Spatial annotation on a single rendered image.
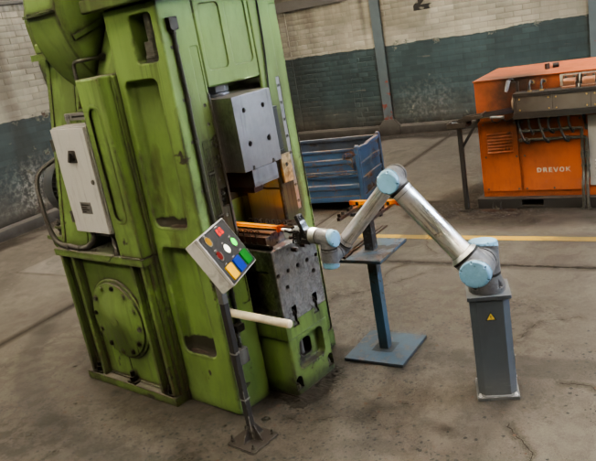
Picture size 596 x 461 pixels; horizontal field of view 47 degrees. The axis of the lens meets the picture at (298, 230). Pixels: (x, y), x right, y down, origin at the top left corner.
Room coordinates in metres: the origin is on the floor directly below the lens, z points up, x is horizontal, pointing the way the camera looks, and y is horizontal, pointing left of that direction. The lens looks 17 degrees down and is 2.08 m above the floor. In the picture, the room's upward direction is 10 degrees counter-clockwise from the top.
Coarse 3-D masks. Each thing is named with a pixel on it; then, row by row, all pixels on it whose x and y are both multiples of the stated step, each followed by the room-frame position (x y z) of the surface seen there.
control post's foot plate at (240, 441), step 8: (256, 424) 3.28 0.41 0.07; (248, 432) 3.23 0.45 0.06; (256, 432) 3.23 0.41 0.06; (264, 432) 3.29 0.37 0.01; (272, 432) 3.26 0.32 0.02; (232, 440) 3.24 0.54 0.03; (240, 440) 3.25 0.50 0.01; (248, 440) 3.22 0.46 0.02; (256, 440) 3.22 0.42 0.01; (264, 440) 3.21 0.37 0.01; (240, 448) 3.18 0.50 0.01; (248, 448) 3.16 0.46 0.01; (256, 448) 3.15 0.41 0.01
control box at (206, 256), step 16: (224, 224) 3.38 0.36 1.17; (224, 240) 3.27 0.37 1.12; (192, 256) 3.10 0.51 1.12; (208, 256) 3.07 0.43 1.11; (224, 256) 3.16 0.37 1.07; (240, 256) 3.27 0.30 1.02; (208, 272) 3.08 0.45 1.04; (224, 272) 3.06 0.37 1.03; (240, 272) 3.17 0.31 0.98; (224, 288) 3.06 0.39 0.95
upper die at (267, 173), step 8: (256, 168) 3.68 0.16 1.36; (264, 168) 3.72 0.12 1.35; (272, 168) 3.77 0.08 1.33; (232, 176) 3.75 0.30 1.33; (240, 176) 3.71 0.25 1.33; (248, 176) 3.67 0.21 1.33; (256, 176) 3.67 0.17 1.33; (264, 176) 3.71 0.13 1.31; (272, 176) 3.76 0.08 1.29; (232, 184) 3.76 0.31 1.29; (240, 184) 3.72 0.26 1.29; (248, 184) 3.68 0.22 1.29; (256, 184) 3.66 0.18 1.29
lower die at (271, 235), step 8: (272, 224) 3.85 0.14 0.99; (280, 224) 3.82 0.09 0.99; (240, 232) 3.84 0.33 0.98; (256, 232) 3.75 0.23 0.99; (264, 232) 3.72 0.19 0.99; (272, 232) 3.70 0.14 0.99; (280, 232) 3.74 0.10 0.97; (240, 240) 3.78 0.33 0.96; (248, 240) 3.74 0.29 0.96; (264, 240) 3.65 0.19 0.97; (272, 240) 3.69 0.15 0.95; (280, 240) 3.73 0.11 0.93
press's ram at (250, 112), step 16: (224, 96) 3.75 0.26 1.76; (240, 96) 3.66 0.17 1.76; (256, 96) 3.75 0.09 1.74; (224, 112) 3.66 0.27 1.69; (240, 112) 3.65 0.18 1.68; (256, 112) 3.73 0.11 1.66; (272, 112) 3.83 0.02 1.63; (224, 128) 3.67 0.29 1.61; (240, 128) 3.63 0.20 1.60; (256, 128) 3.72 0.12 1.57; (272, 128) 3.81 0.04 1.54; (224, 144) 3.69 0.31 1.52; (240, 144) 3.62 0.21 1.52; (256, 144) 3.70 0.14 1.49; (272, 144) 3.79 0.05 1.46; (224, 160) 3.71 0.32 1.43; (240, 160) 3.62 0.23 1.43; (256, 160) 3.68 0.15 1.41; (272, 160) 3.80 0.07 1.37
